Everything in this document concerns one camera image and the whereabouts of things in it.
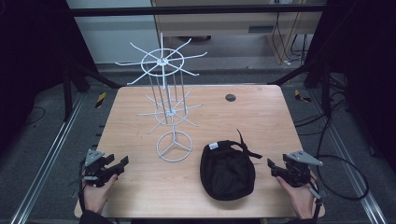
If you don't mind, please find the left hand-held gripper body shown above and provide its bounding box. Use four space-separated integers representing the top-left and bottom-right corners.
83 149 118 188

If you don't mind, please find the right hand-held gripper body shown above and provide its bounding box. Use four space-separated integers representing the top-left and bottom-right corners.
279 150 324 189

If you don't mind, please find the person's right hand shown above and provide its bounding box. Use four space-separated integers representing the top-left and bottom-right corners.
276 173 318 220

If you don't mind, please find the person's left hand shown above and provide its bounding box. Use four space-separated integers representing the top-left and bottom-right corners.
83 175 119 216

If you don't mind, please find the yellow black hazard tape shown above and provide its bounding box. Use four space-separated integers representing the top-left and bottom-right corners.
94 91 107 109
293 89 312 104

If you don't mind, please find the black metal stand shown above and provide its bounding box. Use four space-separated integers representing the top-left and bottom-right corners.
267 57 332 118
61 60 123 123

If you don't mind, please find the black curtain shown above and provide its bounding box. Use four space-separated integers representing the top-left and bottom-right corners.
306 0 396 174
0 0 98 157

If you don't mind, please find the white cabinet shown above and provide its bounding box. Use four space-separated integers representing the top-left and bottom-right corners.
65 0 161 65

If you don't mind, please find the light wooden desk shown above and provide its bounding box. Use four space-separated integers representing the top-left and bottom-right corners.
150 0 328 64

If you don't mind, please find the right hand-held gripper cable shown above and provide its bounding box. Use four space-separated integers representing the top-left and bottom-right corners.
307 183 325 224

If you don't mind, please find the hand-held gripper cable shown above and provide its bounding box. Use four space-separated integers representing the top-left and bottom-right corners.
307 183 325 224
68 160 88 213

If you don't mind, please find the aluminium floor rail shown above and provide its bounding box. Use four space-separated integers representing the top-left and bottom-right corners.
307 89 389 224
9 92 86 224

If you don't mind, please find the left hand-held gripper cable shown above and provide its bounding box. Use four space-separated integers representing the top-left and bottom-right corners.
68 160 88 213

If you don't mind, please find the black cap with strap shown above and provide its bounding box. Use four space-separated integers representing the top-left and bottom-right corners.
199 129 263 202

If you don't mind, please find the black looped floor cable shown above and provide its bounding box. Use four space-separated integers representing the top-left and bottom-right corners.
315 118 370 202

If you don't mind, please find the thin black floor cable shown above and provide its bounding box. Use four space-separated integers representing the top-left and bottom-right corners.
23 105 47 126

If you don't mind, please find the white wire display rack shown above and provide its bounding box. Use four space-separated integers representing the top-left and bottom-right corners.
114 32 208 163

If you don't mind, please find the bundle of hanging cables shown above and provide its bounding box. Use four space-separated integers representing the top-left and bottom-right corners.
271 11 310 65

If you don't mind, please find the black horizontal frame bar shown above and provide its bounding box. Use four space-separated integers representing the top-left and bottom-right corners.
68 4 327 18

